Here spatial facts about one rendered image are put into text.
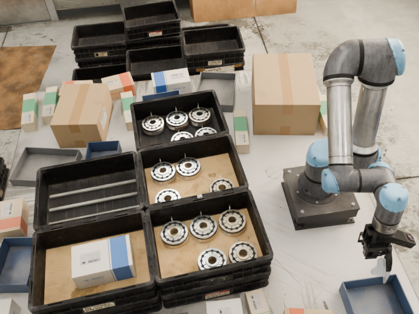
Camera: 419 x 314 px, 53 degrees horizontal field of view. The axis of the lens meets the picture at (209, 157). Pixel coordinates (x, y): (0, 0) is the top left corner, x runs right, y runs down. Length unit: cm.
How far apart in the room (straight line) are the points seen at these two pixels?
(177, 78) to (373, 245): 136
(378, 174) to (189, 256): 70
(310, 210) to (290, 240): 15
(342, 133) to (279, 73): 86
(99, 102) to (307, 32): 251
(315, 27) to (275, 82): 222
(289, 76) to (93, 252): 124
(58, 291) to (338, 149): 105
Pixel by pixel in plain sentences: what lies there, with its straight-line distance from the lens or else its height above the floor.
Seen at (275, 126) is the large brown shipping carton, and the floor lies 76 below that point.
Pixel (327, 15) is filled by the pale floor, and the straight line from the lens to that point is 447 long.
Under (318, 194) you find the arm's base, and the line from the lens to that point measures 174.
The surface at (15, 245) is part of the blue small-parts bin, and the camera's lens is 192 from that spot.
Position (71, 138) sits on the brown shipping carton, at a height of 77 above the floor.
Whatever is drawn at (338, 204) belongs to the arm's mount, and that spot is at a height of 80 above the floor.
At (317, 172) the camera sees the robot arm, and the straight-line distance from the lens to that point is 165.
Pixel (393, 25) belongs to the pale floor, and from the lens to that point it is 447.
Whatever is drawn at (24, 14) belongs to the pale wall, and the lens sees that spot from 472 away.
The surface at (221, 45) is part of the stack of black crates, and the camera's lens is 309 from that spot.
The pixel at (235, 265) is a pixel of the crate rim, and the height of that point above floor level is 93.
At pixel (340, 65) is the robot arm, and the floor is 140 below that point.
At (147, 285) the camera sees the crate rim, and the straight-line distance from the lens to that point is 143.
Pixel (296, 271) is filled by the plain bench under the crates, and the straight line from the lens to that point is 170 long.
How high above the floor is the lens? 221
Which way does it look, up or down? 48 degrees down
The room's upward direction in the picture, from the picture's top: 3 degrees counter-clockwise
